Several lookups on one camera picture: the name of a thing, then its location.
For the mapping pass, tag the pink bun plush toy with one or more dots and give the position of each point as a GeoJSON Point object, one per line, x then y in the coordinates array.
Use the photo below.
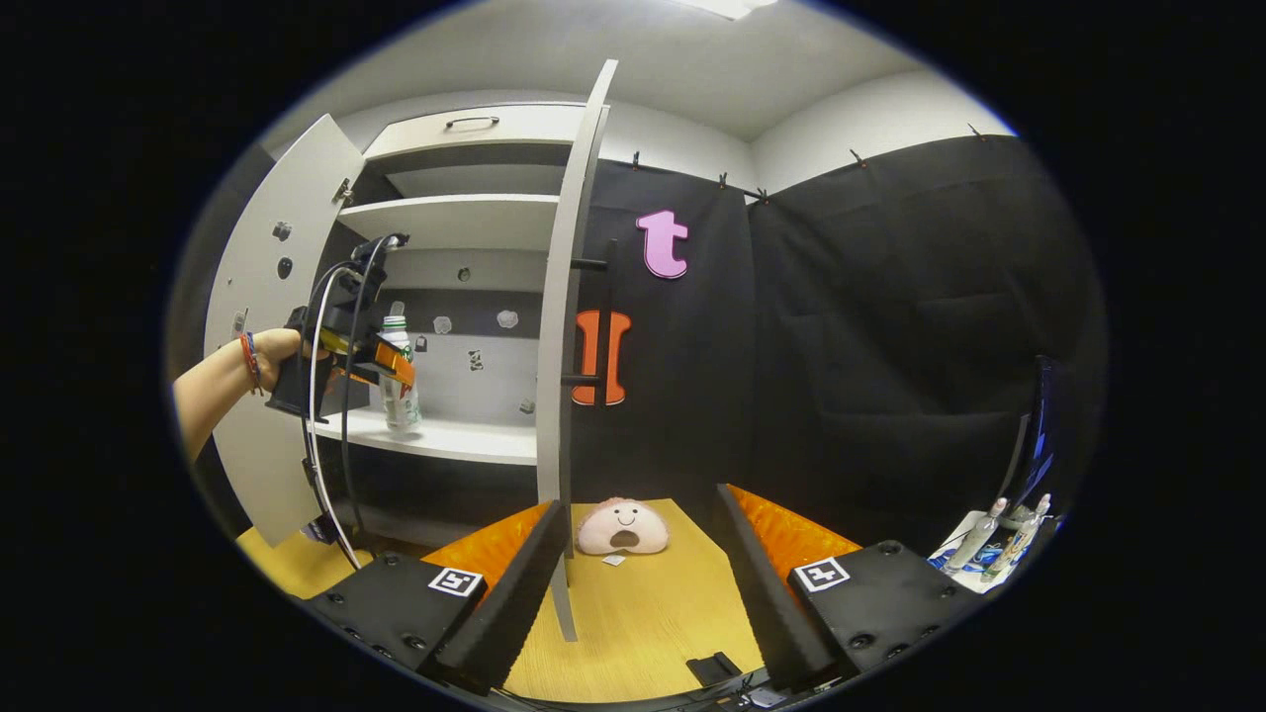
{"type": "Point", "coordinates": [623, 529]}

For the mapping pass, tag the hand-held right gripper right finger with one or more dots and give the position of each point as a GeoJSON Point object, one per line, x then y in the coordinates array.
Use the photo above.
{"type": "Point", "coordinates": [767, 593]}

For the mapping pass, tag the clear plastic bottle green cap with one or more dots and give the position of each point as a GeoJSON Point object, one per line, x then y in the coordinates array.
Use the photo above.
{"type": "Point", "coordinates": [401, 405]}

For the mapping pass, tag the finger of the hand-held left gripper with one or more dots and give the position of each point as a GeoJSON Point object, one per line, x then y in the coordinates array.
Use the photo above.
{"type": "Point", "coordinates": [381, 358]}

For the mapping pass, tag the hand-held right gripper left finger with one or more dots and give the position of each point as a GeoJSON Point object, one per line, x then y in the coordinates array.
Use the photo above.
{"type": "Point", "coordinates": [514, 593]}

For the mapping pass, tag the white cabinet drawer front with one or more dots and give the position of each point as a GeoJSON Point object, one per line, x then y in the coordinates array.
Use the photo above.
{"type": "Point", "coordinates": [534, 133]}

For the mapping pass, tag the black backdrop cloth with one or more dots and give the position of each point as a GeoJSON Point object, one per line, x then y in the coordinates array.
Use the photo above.
{"type": "Point", "coordinates": [890, 346]}

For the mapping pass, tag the ceiling light panel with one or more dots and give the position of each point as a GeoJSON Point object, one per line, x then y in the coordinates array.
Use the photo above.
{"type": "Point", "coordinates": [732, 7]}

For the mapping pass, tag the white cabinet door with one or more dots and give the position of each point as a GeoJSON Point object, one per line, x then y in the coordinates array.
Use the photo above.
{"type": "Point", "coordinates": [556, 376]}
{"type": "Point", "coordinates": [257, 465]}

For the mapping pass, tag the white cabinet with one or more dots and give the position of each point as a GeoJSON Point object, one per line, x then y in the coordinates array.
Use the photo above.
{"type": "Point", "coordinates": [465, 222]}

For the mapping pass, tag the slim grey bottle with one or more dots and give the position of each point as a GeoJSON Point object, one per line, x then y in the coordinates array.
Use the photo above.
{"type": "Point", "coordinates": [974, 539]}

